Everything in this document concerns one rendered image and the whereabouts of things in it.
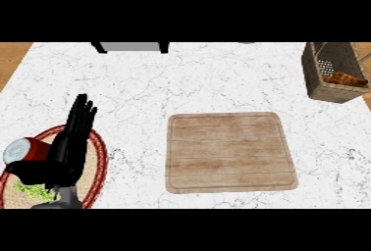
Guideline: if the round red-rimmed woven placemat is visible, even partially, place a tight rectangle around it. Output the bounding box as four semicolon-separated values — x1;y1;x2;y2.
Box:
0;124;110;210

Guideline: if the wooden cutting board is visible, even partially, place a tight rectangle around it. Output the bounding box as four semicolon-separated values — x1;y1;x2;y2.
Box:
163;111;299;195

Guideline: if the grey and black appliance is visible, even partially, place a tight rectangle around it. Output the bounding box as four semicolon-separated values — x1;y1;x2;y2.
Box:
90;41;171;55

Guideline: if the brown croissant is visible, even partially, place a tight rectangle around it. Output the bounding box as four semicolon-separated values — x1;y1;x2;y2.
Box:
322;72;369;88

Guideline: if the red can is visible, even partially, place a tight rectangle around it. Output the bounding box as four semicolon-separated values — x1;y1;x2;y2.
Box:
1;136;51;165

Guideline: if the wicker basket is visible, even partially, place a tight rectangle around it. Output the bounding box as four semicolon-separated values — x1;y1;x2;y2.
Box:
299;41;371;105

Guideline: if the green leafy vegetable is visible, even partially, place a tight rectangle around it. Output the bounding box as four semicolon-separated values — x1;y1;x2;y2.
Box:
13;180;56;203

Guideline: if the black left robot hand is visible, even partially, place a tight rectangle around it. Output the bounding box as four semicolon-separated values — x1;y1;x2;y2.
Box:
4;93;98;193

